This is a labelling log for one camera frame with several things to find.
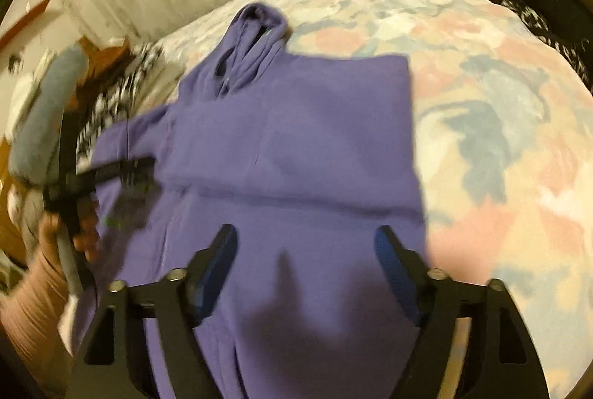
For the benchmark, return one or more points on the red wall shelf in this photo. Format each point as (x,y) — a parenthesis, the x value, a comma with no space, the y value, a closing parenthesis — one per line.
(29,17)

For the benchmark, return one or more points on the purple hoodie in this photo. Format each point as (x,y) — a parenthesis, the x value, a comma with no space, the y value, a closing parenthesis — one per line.
(306,157)

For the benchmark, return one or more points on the grey blue pillow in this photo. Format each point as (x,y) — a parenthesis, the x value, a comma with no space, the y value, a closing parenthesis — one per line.
(33,157)

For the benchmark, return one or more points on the black white checkered garment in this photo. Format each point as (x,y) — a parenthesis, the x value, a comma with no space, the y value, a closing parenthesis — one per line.
(116,102)

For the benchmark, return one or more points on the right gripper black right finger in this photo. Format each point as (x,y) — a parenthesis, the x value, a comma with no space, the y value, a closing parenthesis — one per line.
(501,360)

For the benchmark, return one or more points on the wooden headboard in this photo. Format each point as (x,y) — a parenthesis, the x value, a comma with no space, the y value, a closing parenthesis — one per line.
(11,237)

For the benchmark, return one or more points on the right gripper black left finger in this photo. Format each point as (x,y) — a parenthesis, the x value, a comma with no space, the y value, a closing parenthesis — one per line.
(114,360)

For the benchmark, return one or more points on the black white patterned fabric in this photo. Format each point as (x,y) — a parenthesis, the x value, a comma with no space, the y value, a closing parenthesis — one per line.
(577,52)

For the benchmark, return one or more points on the person's left hand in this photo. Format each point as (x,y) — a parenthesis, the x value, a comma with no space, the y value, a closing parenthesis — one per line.
(85,242)

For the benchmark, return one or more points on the pastel floral bed blanket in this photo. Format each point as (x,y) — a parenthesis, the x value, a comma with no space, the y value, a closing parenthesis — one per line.
(503,149)

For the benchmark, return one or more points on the brown folded garment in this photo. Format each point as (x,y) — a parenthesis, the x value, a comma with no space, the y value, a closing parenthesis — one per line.
(103,68)

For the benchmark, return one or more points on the white towel on pillow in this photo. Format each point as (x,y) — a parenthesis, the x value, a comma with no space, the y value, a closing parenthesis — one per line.
(24,95)

